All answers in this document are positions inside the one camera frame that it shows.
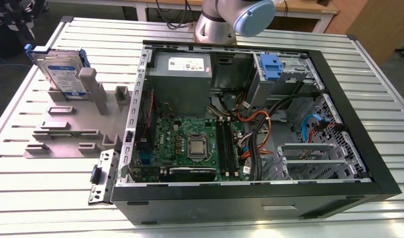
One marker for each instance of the hard disk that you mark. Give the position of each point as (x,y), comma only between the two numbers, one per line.
(60,74)

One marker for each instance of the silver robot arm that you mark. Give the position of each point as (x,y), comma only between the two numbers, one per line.
(215,29)

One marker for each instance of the grey metal disk bay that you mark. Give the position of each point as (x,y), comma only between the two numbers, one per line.
(315,161)

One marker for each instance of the black office chair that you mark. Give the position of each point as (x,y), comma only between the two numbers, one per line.
(2,49)

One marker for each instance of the grey parts rack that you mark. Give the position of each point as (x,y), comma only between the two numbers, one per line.
(76,124)

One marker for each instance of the green RAM stick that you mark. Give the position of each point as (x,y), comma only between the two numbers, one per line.
(64,135)

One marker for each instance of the grey power supply unit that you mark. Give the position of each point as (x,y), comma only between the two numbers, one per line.
(179,91)

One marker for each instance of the green motherboard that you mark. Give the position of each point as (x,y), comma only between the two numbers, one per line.
(168,129)

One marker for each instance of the black CPU socket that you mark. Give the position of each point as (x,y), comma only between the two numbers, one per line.
(197,136)

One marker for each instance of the silver CPU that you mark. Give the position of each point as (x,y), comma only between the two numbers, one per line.
(197,148)

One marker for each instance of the blue drive latch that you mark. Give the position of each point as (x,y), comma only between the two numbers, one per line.
(269,64)

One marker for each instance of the grey metal drive cage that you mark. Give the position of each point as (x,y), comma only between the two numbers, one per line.
(264,91)

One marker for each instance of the black RAM slot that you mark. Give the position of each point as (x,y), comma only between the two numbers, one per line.
(221,146)
(231,146)

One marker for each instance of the black graphics card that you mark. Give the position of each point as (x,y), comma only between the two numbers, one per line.
(191,174)

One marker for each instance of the wooden desk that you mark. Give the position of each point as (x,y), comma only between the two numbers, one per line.
(313,8)

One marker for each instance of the black PC case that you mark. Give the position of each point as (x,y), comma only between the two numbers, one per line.
(221,205)

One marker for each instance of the silver expansion slot bracket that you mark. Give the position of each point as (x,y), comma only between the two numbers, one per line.
(105,158)

